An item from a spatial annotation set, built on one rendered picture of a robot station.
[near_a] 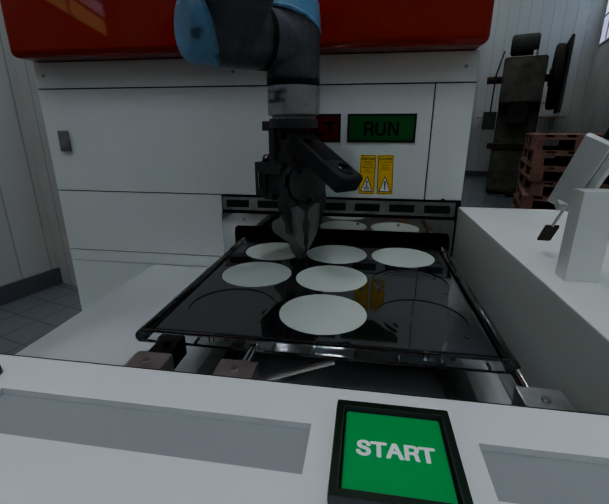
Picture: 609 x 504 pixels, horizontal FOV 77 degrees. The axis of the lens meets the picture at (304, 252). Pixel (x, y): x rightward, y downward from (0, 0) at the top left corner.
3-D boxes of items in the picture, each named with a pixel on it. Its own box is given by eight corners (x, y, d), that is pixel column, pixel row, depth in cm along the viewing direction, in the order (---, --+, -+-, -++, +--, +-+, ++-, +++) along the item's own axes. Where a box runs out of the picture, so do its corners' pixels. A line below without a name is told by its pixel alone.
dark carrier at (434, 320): (248, 241, 73) (248, 238, 73) (436, 250, 68) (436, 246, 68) (155, 333, 41) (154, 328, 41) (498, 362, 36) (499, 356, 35)
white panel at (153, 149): (79, 255, 88) (42, 64, 76) (448, 276, 76) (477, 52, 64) (69, 260, 85) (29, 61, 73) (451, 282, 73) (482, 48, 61)
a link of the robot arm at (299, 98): (330, 86, 55) (289, 82, 49) (330, 120, 56) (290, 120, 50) (293, 90, 60) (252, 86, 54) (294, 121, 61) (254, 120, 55)
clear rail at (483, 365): (140, 336, 41) (139, 325, 40) (516, 369, 35) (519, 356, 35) (133, 343, 40) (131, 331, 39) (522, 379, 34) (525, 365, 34)
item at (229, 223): (227, 255, 80) (224, 210, 77) (447, 266, 73) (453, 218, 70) (224, 258, 78) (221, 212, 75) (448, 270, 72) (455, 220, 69)
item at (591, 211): (533, 260, 41) (559, 131, 37) (573, 262, 41) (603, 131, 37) (560, 282, 36) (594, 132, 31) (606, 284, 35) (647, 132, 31)
